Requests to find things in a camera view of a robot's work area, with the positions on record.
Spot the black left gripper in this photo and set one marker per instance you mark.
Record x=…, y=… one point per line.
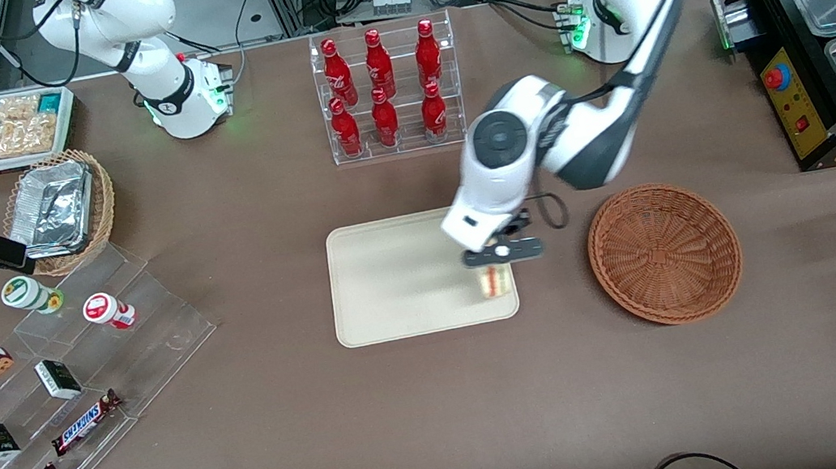
x=517, y=224

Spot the triangle sandwich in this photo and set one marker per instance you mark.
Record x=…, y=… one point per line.
x=494, y=283

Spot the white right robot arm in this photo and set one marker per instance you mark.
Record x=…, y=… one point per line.
x=109, y=16

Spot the light wicker basket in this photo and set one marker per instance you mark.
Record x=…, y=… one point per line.
x=105, y=205

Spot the beige plastic tray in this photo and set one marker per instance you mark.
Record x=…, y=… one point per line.
x=401, y=286

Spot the brown wicker basket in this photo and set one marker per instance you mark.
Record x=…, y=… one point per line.
x=666, y=253

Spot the green lid yogurt bottle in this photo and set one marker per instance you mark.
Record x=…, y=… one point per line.
x=25, y=292

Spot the aluminium foil container stack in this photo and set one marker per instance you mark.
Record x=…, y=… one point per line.
x=53, y=208

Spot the red lid yogurt bottle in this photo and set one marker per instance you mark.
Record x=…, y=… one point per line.
x=104, y=309

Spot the large rice cracker packet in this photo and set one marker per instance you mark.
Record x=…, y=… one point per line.
x=12, y=138

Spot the white snack bin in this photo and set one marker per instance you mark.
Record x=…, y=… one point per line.
x=68, y=120

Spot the clear acrylic bottle rack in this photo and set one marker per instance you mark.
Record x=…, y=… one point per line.
x=410, y=146

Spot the teal snack packet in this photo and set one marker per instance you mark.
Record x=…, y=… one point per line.
x=49, y=102

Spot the red cola bottle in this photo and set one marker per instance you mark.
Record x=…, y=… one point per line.
x=346, y=130
x=337, y=72
x=378, y=64
x=428, y=53
x=434, y=113
x=385, y=120

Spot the clear acrylic stepped shelf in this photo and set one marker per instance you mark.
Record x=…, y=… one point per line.
x=154, y=337

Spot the white power strip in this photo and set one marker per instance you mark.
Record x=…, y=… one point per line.
x=391, y=3

